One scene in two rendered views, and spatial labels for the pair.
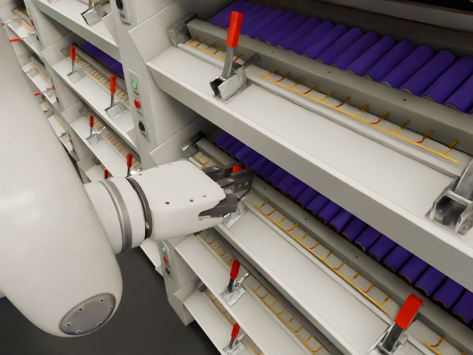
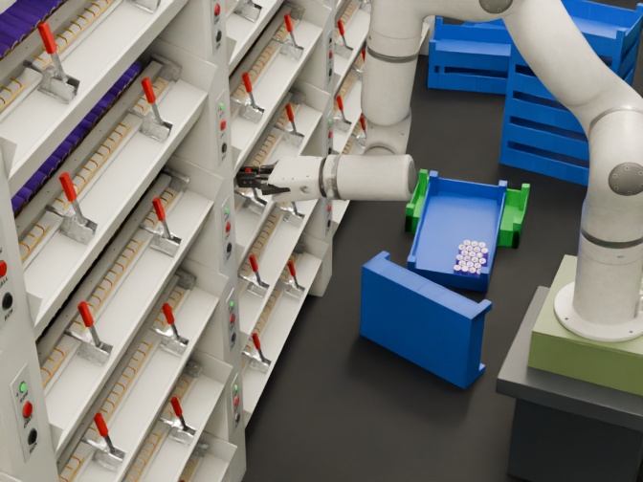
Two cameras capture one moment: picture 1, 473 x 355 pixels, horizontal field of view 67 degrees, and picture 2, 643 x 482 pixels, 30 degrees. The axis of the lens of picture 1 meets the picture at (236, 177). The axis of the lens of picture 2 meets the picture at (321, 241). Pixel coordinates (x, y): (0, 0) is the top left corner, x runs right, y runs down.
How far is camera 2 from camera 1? 2.35 m
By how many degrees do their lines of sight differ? 93
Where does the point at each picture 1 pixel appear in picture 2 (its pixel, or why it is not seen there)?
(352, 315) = (283, 151)
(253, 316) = (265, 274)
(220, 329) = (250, 382)
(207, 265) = (243, 317)
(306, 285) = not seen: hidden behind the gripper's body
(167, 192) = (310, 161)
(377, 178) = (286, 69)
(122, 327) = not seen: outside the picture
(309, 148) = (280, 86)
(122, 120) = (183, 336)
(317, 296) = not seen: hidden behind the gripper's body
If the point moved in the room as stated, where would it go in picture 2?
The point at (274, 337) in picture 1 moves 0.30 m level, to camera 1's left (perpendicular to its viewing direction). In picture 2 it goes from (271, 260) to (360, 333)
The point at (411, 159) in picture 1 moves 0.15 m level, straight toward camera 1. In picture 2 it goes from (274, 60) to (348, 57)
